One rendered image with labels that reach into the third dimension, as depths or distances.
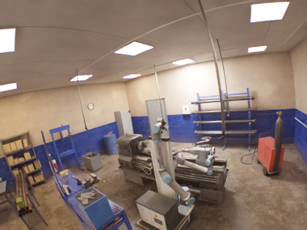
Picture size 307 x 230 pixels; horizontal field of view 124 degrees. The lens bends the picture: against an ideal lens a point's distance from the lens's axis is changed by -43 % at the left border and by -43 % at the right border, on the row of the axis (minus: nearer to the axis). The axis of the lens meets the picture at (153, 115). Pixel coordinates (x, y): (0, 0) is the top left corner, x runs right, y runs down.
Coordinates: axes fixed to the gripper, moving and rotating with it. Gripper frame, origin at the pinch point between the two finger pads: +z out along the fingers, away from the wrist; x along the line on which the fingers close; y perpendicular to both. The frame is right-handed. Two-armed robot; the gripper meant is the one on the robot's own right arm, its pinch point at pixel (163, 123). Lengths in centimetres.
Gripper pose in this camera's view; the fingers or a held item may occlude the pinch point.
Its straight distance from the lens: 189.7
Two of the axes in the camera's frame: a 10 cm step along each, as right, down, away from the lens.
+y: -7.0, 6.1, 3.7
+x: 6.1, 7.8, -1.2
